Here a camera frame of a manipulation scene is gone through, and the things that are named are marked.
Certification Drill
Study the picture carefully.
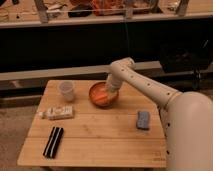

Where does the orange pepper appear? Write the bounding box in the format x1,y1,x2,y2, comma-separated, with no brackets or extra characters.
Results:
93,94,108,101

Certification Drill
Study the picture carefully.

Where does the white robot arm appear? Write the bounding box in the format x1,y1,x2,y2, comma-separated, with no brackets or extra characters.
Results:
107,58,213,171

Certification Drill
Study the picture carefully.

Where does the orange ceramic bowl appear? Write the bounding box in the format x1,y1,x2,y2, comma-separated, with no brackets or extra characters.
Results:
89,82,119,107

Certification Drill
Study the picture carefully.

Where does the blue grey sponge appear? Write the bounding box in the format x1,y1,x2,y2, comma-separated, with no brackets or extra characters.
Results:
136,111,150,130

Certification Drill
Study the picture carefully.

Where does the translucent plastic cup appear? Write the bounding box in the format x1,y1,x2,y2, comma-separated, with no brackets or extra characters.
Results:
58,81,75,102

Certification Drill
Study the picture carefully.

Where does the wooden folding table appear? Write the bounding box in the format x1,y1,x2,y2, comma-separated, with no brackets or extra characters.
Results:
17,80,166,168

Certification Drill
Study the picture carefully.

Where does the white plastic bottle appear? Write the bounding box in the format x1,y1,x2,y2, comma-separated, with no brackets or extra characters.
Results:
38,106,74,120

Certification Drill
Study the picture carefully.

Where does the black bag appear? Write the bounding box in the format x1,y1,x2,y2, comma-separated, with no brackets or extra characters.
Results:
159,43,212,73

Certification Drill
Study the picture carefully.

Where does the black white striped block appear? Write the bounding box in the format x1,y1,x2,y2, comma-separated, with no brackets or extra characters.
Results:
43,127,64,159

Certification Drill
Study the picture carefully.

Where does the black vertical cable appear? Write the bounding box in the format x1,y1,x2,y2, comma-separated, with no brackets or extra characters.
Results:
123,18,134,61

